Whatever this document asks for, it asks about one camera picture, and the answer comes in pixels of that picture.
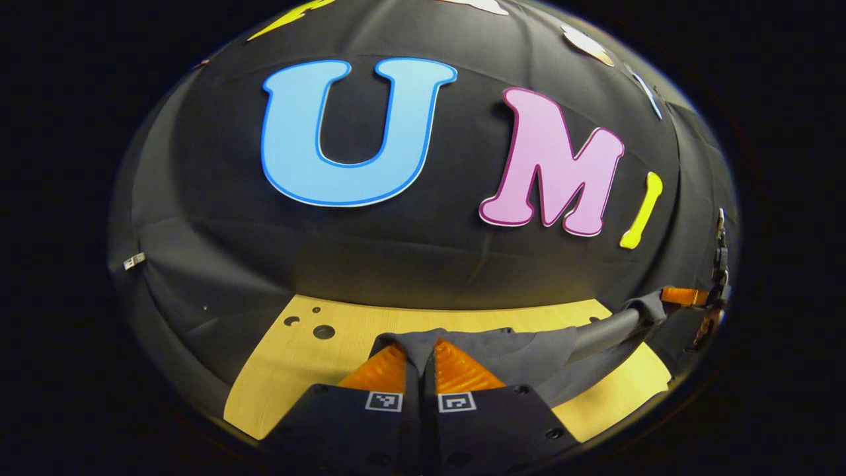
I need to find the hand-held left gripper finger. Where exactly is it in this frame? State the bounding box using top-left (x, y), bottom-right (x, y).
top-left (264, 340), bottom-right (422, 476)
top-left (423, 338), bottom-right (579, 476)

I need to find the grey button-up shirt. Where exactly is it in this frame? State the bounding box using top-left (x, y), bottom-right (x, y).
top-left (369, 289), bottom-right (670, 407)

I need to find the black backdrop cloth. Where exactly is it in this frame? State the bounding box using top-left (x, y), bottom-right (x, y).
top-left (109, 0), bottom-right (741, 424)

